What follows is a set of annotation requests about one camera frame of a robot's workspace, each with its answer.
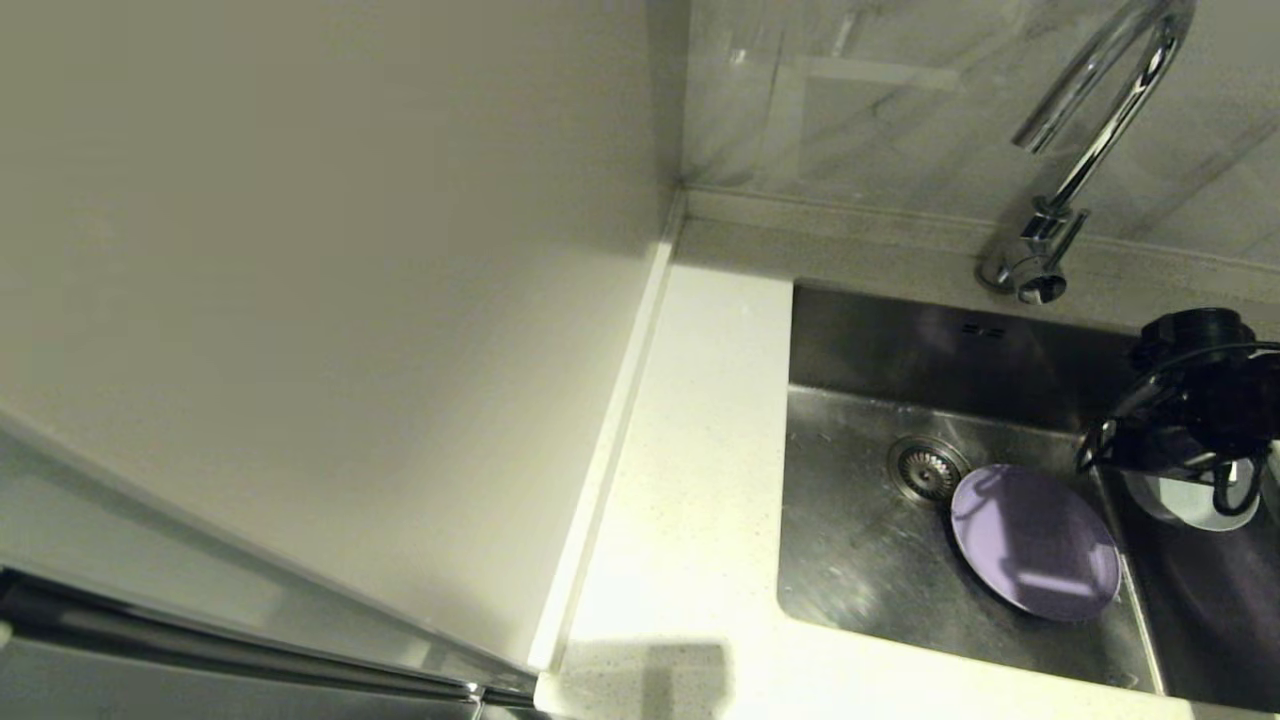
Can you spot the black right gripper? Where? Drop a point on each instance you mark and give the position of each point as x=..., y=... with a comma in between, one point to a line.
x=1180, y=430

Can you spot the white ceramic bowl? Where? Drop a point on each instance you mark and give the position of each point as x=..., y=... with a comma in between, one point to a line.
x=1190, y=500

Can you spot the lilac round plate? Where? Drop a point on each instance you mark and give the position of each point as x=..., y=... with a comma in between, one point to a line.
x=1035, y=545

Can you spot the chrome gooseneck faucet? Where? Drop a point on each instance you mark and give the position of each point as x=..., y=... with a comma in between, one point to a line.
x=1100, y=140

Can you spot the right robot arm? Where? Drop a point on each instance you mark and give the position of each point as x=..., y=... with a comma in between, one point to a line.
x=1262, y=400

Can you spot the metal sink drain strainer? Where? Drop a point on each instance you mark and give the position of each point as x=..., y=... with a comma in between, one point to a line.
x=927, y=468

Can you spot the stainless steel sink basin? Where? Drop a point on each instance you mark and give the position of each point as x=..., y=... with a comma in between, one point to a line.
x=870, y=570

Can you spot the tall white cabinet panel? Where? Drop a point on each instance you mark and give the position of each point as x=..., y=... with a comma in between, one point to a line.
x=300, y=250

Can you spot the grey glossy appliance door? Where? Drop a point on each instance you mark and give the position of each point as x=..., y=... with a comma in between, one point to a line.
x=150, y=690

